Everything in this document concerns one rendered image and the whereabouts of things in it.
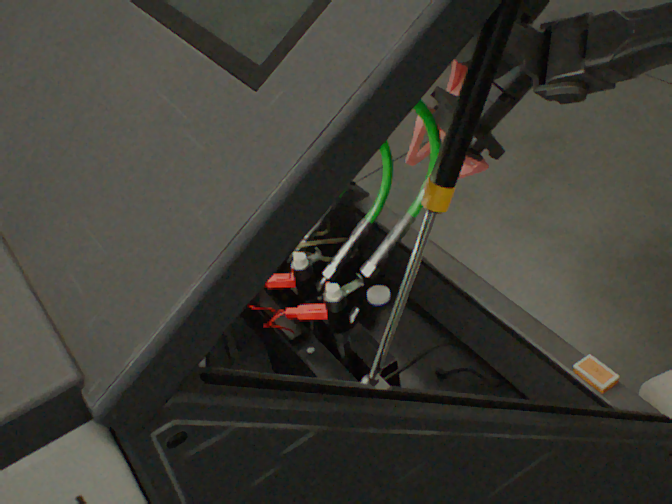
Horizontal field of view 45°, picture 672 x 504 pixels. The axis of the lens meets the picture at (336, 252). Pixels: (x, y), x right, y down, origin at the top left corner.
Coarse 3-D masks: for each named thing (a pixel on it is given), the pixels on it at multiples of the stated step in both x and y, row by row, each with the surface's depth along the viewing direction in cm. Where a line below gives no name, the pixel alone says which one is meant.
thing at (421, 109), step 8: (416, 104) 93; (424, 104) 94; (416, 112) 95; (424, 112) 95; (424, 120) 96; (432, 120) 96; (432, 128) 97; (432, 136) 98; (432, 144) 99; (440, 144) 99; (432, 152) 100; (432, 160) 100; (432, 168) 101; (424, 184) 102; (416, 200) 103; (416, 208) 103; (416, 216) 103
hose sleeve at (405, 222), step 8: (408, 216) 103; (400, 224) 103; (408, 224) 103; (392, 232) 103; (400, 232) 103; (384, 240) 103; (392, 240) 103; (400, 240) 103; (384, 248) 103; (392, 248) 103; (376, 256) 103; (384, 256) 103; (376, 264) 103
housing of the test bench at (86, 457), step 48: (0, 240) 52; (0, 288) 48; (0, 336) 45; (48, 336) 44; (0, 384) 42; (48, 384) 42; (0, 432) 41; (48, 432) 42; (96, 432) 44; (0, 480) 42; (48, 480) 44; (96, 480) 46
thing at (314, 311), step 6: (300, 306) 105; (306, 306) 105; (312, 306) 104; (318, 306) 104; (324, 306) 104; (288, 312) 105; (294, 312) 105; (300, 312) 104; (306, 312) 104; (312, 312) 104; (318, 312) 104; (324, 312) 104; (300, 318) 105; (306, 318) 105; (312, 318) 105; (318, 318) 105; (324, 318) 104
